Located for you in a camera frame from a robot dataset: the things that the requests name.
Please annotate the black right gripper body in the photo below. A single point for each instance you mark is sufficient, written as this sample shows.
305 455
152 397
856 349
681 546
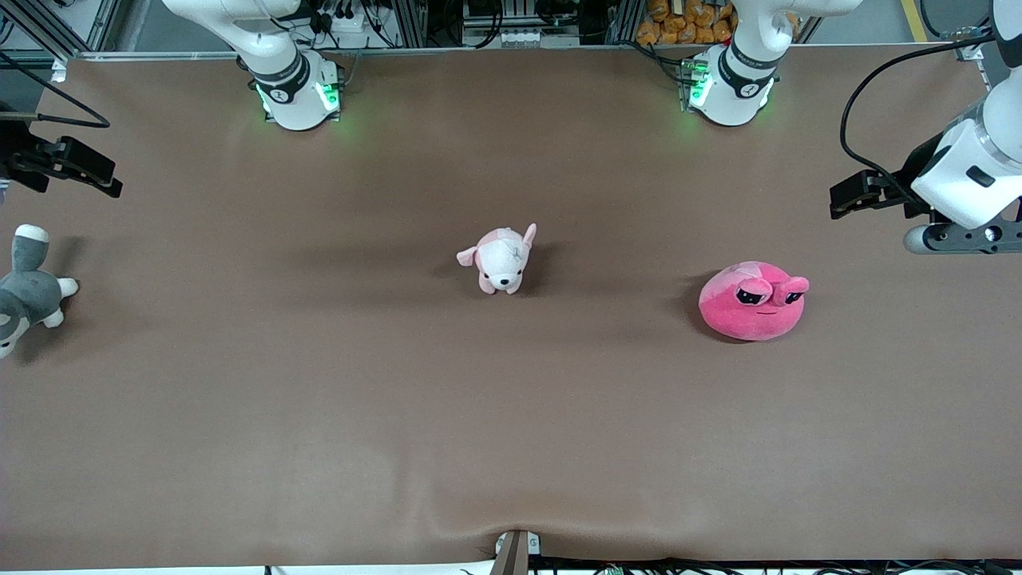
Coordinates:
17 156

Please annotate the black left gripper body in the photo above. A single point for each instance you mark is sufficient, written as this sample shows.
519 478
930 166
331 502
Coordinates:
916 175

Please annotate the pink round plush toy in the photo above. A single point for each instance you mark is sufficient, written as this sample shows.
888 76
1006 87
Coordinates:
750 315

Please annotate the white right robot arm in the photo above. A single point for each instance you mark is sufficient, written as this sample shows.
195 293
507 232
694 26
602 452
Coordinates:
291 88

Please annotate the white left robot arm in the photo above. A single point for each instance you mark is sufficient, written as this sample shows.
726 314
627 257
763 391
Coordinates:
970 172

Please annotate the grey white husky plush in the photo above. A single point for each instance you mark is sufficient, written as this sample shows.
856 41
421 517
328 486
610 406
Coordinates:
30 295

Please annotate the orange plush pile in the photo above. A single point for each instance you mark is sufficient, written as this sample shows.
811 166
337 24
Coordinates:
679 20

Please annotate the white power strip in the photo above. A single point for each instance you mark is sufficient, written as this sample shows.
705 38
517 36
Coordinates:
343 32

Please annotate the pale pink puppy plush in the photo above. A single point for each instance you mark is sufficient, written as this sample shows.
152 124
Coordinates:
501 259

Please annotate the white connector strip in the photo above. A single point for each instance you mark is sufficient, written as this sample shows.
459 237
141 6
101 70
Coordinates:
519 37

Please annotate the brown table cover mat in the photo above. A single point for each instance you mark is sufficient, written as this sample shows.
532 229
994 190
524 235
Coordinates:
511 415

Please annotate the metal table edge clamp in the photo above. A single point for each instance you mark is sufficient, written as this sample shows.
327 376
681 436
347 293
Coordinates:
512 553

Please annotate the small white bracket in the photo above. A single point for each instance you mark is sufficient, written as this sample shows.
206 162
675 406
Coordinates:
58 70

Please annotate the aluminium corner bracket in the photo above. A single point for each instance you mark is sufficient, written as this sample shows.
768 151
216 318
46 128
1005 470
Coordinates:
970 46

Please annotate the aluminium frame post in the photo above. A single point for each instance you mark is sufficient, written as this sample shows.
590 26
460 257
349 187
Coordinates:
409 22

